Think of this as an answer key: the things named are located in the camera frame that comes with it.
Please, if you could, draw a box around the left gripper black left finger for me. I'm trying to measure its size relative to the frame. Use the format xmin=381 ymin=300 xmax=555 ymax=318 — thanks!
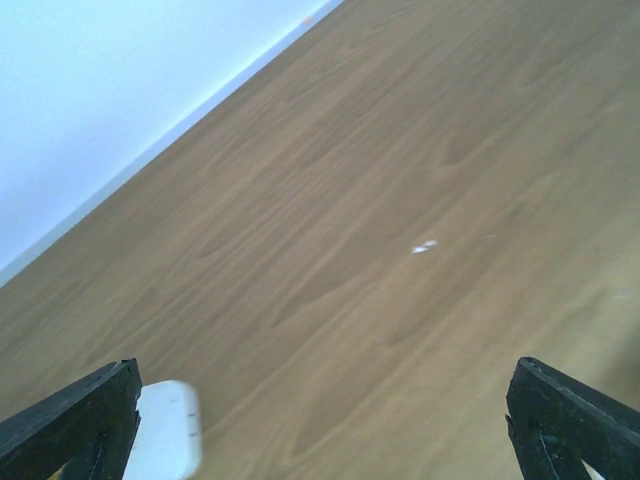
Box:
xmin=1 ymin=358 xmax=142 ymax=479

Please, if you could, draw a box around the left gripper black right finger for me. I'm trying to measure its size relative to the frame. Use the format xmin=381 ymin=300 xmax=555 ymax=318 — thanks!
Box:
xmin=505 ymin=357 xmax=639 ymax=479

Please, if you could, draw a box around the white cube adapter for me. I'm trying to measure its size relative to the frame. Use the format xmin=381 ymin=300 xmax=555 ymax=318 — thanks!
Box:
xmin=123 ymin=380 xmax=202 ymax=480

